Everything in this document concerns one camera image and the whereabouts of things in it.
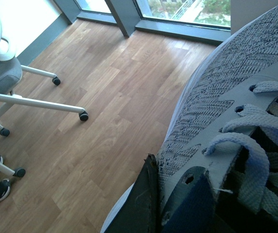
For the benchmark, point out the white grey office chair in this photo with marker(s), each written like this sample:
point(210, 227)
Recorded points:
point(10, 75)

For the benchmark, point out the grey knit sneaker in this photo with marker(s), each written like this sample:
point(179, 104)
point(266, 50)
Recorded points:
point(218, 164)

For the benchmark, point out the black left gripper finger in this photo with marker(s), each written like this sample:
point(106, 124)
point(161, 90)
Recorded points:
point(137, 209)

